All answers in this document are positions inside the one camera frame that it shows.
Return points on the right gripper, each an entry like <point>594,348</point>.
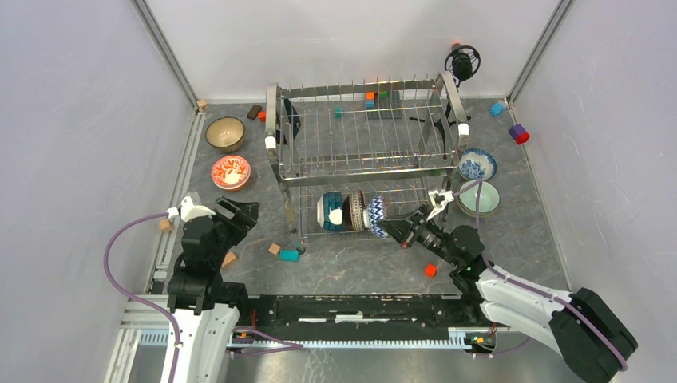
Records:
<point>402,229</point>

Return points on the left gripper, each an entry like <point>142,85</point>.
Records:
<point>244,217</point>

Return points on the blue zigzag patterned bowl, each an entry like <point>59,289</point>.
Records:
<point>375,213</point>

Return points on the pink patterned bowl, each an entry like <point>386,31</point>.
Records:
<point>230,170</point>

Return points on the dark patterned bowl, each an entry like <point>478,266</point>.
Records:
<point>353,208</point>

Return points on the pale green bowl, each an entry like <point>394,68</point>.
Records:
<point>486,196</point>

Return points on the celadon green bowl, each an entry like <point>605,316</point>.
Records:
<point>468,210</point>

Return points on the brown glazed bowl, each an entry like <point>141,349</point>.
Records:
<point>226,134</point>

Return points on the blue white floral bowl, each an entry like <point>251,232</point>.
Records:
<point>477,164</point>

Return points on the teal white cup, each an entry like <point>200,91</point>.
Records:
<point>329,211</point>

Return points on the steel two-tier dish rack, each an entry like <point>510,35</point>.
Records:
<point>330,153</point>

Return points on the orange plastic bowl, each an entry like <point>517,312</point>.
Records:
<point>232,187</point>

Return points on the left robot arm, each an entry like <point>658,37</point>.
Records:
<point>205,308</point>

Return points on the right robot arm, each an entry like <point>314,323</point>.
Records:
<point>579,326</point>

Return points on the tan wooden block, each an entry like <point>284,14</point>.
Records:
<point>229,258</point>

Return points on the orange cube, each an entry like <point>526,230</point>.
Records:
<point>431,271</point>

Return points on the small tan cube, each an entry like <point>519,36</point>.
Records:
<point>275,249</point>

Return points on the tan wooden cube left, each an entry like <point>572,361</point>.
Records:
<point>165,225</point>

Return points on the teal block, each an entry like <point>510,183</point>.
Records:
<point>289,255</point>

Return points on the dark brown block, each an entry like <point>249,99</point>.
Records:
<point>254,112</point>

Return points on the black bowl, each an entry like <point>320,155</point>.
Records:
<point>293,118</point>

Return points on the tan wooden cube corner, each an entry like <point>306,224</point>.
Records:
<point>202,105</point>

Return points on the purple and red block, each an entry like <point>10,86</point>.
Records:
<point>519,134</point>

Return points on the light blue block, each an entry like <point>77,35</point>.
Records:
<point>497,108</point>

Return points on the black microphone on tripod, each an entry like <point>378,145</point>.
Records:
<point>463,62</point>

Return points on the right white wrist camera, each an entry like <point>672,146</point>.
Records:
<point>439,200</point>

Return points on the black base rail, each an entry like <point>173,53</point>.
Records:
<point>369,317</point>

